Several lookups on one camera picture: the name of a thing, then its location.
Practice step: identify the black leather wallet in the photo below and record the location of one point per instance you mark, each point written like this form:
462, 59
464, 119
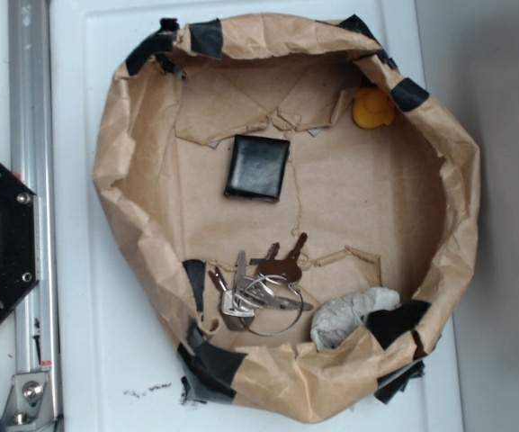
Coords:
257, 168

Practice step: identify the brown paper bag bin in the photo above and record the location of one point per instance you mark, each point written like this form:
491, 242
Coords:
395, 207

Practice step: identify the aluminium frame rail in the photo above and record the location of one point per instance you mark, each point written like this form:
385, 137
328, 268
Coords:
36, 316

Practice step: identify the yellow rubber duck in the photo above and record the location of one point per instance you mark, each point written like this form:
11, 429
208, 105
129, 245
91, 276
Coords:
372, 108

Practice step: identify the metal corner bracket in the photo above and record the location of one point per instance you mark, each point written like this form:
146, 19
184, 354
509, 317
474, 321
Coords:
29, 406

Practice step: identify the bunch of metal keys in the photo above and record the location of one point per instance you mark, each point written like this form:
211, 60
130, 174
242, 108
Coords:
274, 286

